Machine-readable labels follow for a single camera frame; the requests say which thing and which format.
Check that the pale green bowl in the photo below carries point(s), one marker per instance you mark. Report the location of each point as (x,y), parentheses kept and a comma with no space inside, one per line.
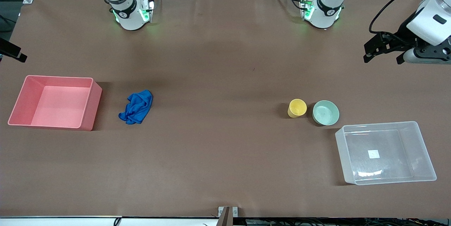
(326,113)

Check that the yellow cup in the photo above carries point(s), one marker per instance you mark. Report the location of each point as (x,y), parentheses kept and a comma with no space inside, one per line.
(297,108)

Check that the blue cloth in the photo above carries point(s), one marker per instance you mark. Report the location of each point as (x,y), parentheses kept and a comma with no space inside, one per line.
(137,108)

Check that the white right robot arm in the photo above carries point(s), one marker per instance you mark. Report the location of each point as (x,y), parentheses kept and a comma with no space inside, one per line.
(128,16)

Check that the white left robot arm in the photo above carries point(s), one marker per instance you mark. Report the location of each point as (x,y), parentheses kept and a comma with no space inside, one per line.
(326,11)

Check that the clear plastic box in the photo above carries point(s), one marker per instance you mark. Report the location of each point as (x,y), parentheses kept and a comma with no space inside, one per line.
(384,171)

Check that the pink plastic bin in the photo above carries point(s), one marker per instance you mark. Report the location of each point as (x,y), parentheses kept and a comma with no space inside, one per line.
(56,102)

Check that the white square label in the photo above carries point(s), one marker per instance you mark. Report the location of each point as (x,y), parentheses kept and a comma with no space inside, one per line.
(374,154)

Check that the brown table cover sheet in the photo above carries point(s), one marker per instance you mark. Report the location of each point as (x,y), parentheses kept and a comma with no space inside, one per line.
(225,78)

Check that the metal base connector bracket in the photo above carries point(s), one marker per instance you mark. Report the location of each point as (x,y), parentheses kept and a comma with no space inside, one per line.
(306,7)
(147,9)

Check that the metal table edge bracket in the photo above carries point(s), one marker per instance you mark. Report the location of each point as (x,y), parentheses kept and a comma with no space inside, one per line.
(227,215)

